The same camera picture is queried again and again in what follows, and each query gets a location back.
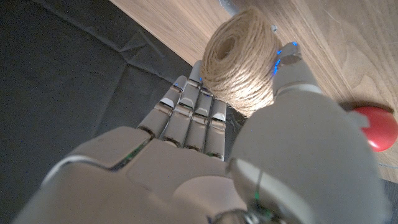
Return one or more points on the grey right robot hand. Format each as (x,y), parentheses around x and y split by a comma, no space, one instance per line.
(174,174)

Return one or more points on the jute twine spool with strand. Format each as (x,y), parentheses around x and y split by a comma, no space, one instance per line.
(239,62)

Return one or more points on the red ball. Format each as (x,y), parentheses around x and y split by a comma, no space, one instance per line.
(381,129)

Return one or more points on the black backdrop curtain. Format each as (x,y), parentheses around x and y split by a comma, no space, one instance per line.
(62,77)

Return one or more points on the grey tape outline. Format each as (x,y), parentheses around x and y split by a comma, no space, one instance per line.
(228,6)

